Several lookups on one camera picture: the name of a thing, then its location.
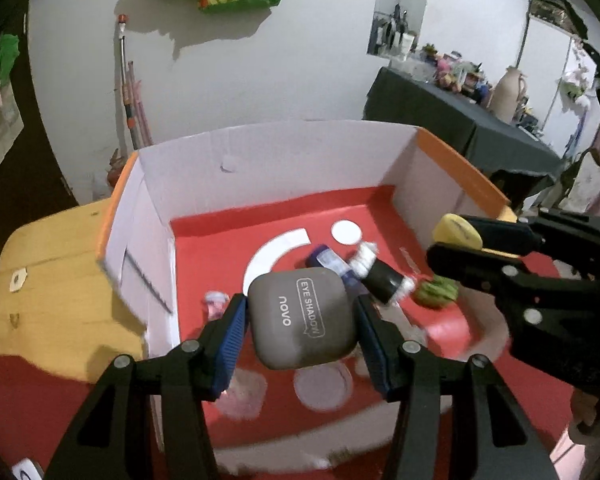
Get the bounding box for pink sticks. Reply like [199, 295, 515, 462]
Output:
[127, 60, 153, 148]

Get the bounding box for green fuzzy hair clip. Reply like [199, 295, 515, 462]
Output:
[412, 277, 458, 309]

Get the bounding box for red table mat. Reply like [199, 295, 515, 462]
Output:
[0, 347, 581, 480]

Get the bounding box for small yellow toy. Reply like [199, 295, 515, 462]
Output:
[432, 213, 483, 250]

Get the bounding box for blue small bottle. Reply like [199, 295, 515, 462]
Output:
[305, 244, 363, 301]

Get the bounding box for metal clothes rack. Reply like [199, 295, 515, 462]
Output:
[517, 0, 600, 161]

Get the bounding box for row of small ornaments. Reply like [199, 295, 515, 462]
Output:
[412, 42, 493, 106]

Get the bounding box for white and orange cardboard box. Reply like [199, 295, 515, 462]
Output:
[96, 120, 523, 476]

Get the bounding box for round white lid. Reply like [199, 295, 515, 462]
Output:
[293, 360, 353, 411]

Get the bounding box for grey eye shadow case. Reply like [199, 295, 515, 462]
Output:
[247, 267, 360, 371]

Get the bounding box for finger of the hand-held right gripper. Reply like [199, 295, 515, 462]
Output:
[457, 214, 543, 258]
[426, 242, 557, 307]

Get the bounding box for wooden table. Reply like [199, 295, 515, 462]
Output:
[0, 197, 148, 368]

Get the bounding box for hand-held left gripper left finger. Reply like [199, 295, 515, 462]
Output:
[45, 293, 249, 480]

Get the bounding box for wall mirror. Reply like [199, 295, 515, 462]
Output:
[367, 0, 433, 58]

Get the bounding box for beige paper bag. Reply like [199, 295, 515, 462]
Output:
[0, 105, 25, 173]

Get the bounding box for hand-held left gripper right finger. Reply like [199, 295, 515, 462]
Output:
[356, 295, 561, 480]

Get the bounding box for metal pole with red tip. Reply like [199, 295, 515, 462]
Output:
[117, 12, 137, 151]

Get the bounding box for green plush toy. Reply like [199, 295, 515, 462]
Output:
[0, 34, 20, 81]

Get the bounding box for beige ceramic vase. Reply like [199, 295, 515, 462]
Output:
[490, 66, 528, 123]

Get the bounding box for table with dark cloth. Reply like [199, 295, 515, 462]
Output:
[364, 66, 566, 211]

